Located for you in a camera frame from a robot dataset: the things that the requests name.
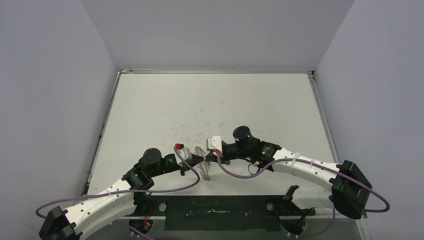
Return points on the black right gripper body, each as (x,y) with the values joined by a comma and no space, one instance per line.
(219,154)

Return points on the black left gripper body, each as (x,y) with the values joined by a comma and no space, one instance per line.
(167,166)

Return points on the metal disc with keyrings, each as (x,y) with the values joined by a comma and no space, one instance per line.
(204,166)

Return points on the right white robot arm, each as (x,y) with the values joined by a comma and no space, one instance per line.
(343,186)

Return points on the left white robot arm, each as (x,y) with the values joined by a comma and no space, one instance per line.
(120,199)

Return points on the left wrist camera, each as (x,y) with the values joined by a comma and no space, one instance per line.
(182,152)

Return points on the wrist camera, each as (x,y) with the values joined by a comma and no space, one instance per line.
(182,152)
(214,143)

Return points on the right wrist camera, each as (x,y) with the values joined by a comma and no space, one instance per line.
(214,143)

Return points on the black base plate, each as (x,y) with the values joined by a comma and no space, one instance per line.
(221,213)

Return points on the aluminium frame rail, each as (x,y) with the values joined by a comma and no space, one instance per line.
(351,206)

